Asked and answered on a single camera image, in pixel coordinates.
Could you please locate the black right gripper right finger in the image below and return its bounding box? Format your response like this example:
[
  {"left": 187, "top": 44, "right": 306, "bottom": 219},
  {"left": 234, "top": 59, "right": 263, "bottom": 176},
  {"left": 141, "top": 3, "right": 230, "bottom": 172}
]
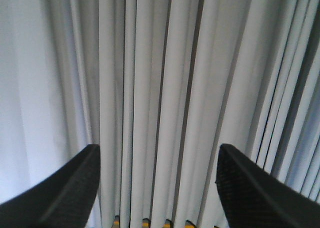
[{"left": 216, "top": 144, "right": 320, "bottom": 227}]

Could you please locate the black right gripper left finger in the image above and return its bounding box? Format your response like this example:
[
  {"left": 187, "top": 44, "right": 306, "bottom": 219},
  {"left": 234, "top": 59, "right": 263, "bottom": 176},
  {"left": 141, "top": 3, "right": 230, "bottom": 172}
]
[{"left": 0, "top": 144, "right": 100, "bottom": 227}]

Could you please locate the grey curtain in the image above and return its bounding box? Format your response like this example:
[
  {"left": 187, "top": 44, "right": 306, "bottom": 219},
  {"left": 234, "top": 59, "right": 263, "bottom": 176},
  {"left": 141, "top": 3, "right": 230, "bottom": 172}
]
[{"left": 0, "top": 0, "right": 320, "bottom": 227}]

